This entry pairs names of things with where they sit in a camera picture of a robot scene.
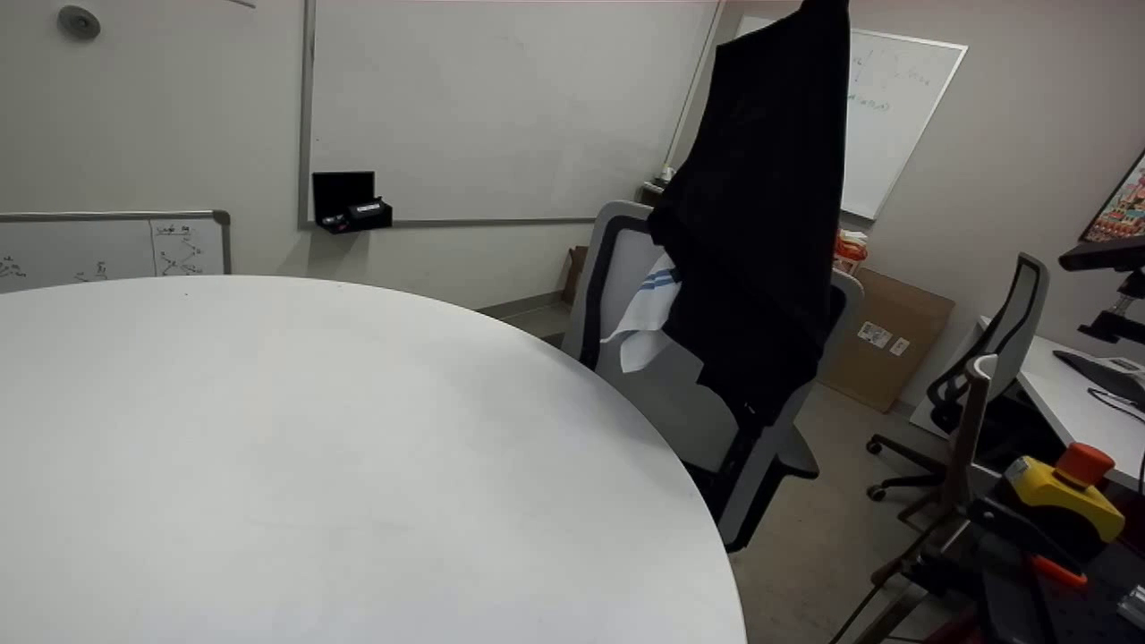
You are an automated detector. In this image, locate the black cloth garment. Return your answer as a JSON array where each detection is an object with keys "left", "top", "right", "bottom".
[{"left": 643, "top": 0, "right": 855, "bottom": 430}]

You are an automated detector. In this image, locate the white towel with blue stripes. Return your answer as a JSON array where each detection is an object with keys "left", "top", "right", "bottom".
[{"left": 596, "top": 242, "right": 687, "bottom": 375}]

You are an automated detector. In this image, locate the grey mesh office chair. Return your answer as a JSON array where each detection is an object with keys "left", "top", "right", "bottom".
[{"left": 563, "top": 196, "right": 866, "bottom": 554}]

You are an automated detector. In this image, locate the black eraser tray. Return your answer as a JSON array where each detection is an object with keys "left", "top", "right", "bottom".
[{"left": 306, "top": 167, "right": 397, "bottom": 236}]

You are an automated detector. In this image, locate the brown cardboard box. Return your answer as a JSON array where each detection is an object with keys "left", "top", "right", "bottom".
[{"left": 817, "top": 262, "right": 958, "bottom": 413}]

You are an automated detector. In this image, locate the whiteboard with green writing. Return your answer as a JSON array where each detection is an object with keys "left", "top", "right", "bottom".
[{"left": 718, "top": 14, "right": 971, "bottom": 226}]

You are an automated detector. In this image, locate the black tripod stand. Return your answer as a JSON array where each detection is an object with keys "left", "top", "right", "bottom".
[{"left": 835, "top": 350, "right": 1001, "bottom": 644}]

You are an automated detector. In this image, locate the black office chair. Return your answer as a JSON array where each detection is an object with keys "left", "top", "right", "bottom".
[{"left": 862, "top": 250, "right": 1053, "bottom": 504}]

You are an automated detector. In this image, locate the small whiteboard with sketches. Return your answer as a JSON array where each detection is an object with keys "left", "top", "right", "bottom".
[{"left": 0, "top": 207, "right": 237, "bottom": 297}]

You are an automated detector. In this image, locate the white desk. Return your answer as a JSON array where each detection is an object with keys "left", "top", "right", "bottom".
[{"left": 1013, "top": 332, "right": 1145, "bottom": 485}]

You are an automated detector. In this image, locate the yellow emergency stop box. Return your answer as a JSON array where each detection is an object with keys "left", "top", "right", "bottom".
[{"left": 1001, "top": 441, "right": 1129, "bottom": 546}]

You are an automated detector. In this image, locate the black keyboard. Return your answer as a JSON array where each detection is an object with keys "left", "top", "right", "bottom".
[{"left": 1053, "top": 347, "right": 1145, "bottom": 413}]

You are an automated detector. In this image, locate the computer monitor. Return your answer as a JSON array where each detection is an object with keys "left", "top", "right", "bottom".
[{"left": 1054, "top": 145, "right": 1145, "bottom": 270}]

